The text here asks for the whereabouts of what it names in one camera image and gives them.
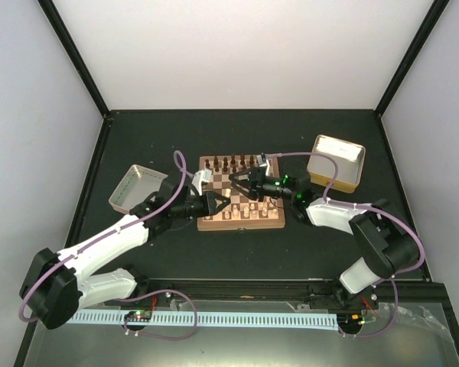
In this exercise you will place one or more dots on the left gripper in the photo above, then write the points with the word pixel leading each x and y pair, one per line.
pixel 209 208

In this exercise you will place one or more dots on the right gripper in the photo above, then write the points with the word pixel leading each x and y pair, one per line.
pixel 255 189

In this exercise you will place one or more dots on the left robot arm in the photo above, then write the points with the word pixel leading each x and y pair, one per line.
pixel 58 284

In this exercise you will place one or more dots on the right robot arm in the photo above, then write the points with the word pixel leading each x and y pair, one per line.
pixel 386 244

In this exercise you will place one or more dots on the wooden chess board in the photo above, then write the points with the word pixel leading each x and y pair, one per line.
pixel 221 181

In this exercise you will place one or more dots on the row of dark chess pieces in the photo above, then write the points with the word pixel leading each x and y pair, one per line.
pixel 226 164

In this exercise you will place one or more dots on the small circuit board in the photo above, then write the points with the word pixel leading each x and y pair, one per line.
pixel 138 316

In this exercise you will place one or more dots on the gold metal tin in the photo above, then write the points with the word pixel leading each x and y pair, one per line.
pixel 348 156

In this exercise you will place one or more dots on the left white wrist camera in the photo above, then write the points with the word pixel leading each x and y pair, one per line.
pixel 200 179

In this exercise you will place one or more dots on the white slotted cable duct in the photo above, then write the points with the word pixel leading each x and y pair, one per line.
pixel 312 321

